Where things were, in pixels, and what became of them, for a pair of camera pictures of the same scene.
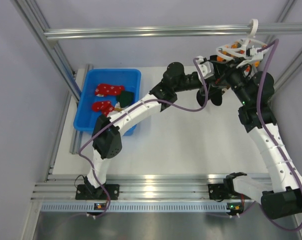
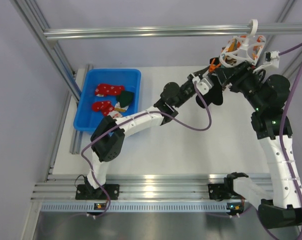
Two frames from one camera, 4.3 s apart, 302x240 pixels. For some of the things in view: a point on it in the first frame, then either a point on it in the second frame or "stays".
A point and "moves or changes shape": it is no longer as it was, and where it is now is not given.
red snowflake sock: (108, 89) stays
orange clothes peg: (219, 59) moves or changes shape
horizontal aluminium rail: (136, 32) stays
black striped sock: (215, 94) stays
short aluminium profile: (76, 140) stays
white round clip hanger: (238, 49) moves or changes shape
